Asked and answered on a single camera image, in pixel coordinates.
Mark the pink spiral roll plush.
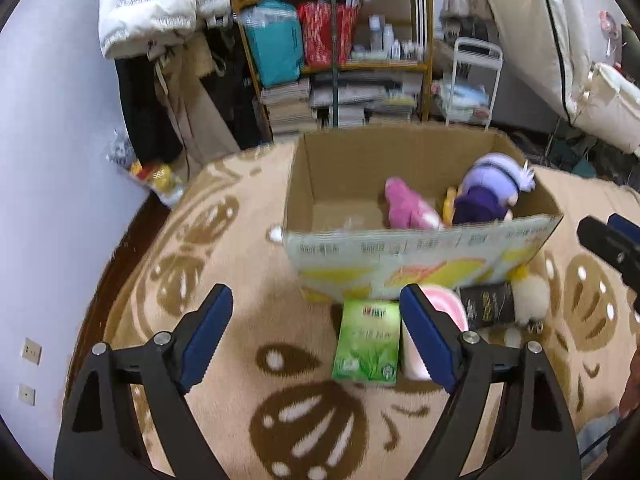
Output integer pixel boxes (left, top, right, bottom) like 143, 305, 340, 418
399, 284, 469, 392

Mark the black booklet with gold print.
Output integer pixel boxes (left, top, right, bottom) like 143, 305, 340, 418
458, 282, 515, 330

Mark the white metal cart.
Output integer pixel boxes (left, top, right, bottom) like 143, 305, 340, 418
432, 37, 504, 129

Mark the wall socket upper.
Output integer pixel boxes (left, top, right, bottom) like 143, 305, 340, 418
21, 337, 42, 365

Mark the teal storage bag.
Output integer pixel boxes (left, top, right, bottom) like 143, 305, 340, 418
238, 0, 304, 88

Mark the red patterned bag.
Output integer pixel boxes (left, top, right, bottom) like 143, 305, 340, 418
297, 0, 359, 68

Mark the wall socket lower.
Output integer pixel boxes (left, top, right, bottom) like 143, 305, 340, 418
17, 384, 36, 406

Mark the white fluffy yellow plush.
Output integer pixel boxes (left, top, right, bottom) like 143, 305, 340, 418
509, 266, 551, 334

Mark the person's right hand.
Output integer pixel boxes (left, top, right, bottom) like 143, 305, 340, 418
620, 351, 640, 418

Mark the purple haired plush doll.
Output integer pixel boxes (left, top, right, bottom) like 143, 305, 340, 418
452, 153, 536, 226

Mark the stack of books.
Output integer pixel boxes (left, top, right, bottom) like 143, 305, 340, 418
260, 78, 318, 136

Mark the printed cardboard box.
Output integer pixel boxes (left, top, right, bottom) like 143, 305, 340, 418
283, 123, 562, 302

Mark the wooden shelf unit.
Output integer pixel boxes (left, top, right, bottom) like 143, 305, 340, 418
231, 0, 434, 138

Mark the cream quilted bedding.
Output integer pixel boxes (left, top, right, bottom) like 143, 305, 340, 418
487, 0, 639, 154

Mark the snack bag by wall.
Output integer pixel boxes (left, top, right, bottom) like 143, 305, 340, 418
105, 129, 184, 209

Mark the pink plush toy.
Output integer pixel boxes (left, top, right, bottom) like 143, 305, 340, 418
384, 177, 444, 231

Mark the green tissue pack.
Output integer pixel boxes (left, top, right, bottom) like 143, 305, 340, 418
331, 300, 401, 387

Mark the wall socket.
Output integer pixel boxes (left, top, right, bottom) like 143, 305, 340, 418
21, 337, 42, 365
17, 384, 36, 406

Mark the beige hanging coat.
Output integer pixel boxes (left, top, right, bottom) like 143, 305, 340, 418
154, 32, 240, 172

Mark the beige brown patterned rug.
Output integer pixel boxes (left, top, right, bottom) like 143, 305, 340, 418
105, 144, 639, 479

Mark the white puffer jacket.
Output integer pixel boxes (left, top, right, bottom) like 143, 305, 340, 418
99, 0, 231, 60

